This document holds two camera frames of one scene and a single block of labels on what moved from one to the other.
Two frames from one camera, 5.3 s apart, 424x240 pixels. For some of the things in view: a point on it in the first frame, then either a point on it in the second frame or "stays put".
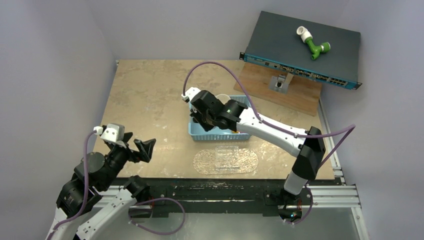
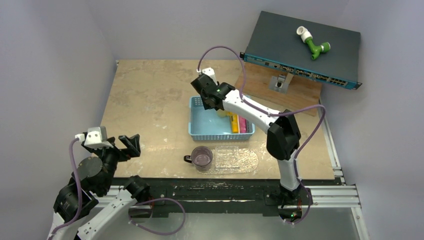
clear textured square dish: [227, 157] stays put
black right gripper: [200, 119] → [204, 98]
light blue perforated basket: [197, 133] stays put
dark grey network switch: [273, 41] stays put
